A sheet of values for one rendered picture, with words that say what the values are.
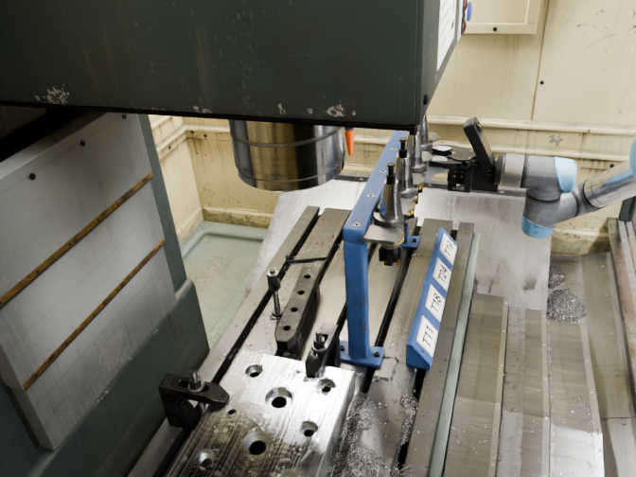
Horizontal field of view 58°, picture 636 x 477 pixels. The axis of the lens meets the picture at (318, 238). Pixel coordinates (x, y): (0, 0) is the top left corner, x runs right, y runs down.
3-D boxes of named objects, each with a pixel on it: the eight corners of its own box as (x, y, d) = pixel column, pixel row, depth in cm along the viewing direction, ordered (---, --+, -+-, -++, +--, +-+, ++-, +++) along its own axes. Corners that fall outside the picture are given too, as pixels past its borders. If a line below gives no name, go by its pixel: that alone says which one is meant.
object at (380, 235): (406, 231, 105) (406, 227, 105) (400, 247, 101) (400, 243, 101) (368, 227, 107) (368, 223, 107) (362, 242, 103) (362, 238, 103)
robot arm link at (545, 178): (571, 203, 126) (578, 168, 122) (518, 198, 129) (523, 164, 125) (570, 185, 132) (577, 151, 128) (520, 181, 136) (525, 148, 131)
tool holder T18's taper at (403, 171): (391, 181, 118) (391, 150, 115) (413, 181, 118) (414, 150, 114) (391, 191, 115) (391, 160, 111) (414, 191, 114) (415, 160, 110)
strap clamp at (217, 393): (238, 426, 109) (226, 370, 101) (231, 440, 107) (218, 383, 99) (177, 412, 113) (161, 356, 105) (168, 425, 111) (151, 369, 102)
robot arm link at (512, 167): (523, 163, 125) (524, 148, 131) (502, 161, 126) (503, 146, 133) (519, 193, 129) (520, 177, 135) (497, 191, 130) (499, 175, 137)
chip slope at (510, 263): (542, 260, 193) (555, 191, 179) (541, 427, 138) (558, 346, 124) (292, 230, 219) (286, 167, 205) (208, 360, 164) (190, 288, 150)
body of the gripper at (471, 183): (444, 190, 134) (498, 197, 131) (447, 156, 130) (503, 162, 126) (448, 176, 140) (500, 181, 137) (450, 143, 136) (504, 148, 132)
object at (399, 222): (382, 213, 113) (382, 203, 111) (412, 220, 110) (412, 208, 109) (368, 229, 108) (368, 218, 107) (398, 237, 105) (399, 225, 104)
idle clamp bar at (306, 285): (323, 289, 143) (321, 268, 139) (295, 364, 122) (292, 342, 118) (304, 287, 143) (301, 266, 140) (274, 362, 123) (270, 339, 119)
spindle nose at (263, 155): (250, 145, 92) (239, 70, 85) (350, 144, 90) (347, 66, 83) (223, 194, 79) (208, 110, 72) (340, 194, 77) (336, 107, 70)
